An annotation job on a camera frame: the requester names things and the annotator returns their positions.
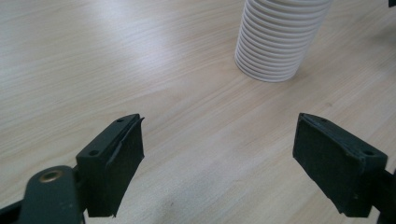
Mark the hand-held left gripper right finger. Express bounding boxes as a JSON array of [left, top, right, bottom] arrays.
[[292, 112, 389, 218]]

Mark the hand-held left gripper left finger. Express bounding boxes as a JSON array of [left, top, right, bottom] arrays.
[[75, 113, 146, 218]]

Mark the stack of white paper cups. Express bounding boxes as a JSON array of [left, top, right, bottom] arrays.
[[233, 0, 333, 83]]

